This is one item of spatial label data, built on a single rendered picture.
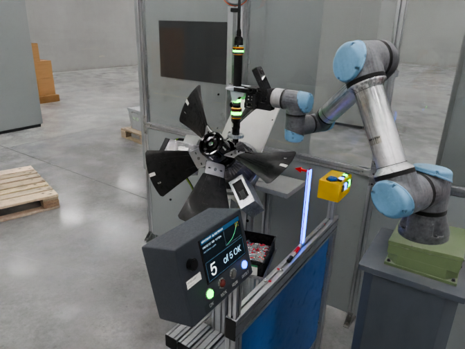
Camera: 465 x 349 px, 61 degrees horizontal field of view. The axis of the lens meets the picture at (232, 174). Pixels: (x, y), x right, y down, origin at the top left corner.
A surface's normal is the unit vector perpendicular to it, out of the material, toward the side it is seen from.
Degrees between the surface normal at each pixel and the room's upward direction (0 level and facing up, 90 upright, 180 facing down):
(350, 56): 85
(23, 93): 90
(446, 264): 90
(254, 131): 50
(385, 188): 98
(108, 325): 0
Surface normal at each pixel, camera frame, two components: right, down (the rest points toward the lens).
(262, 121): -0.41, -0.39
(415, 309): -0.54, 0.29
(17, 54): 0.82, 0.22
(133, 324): 0.03, -0.93
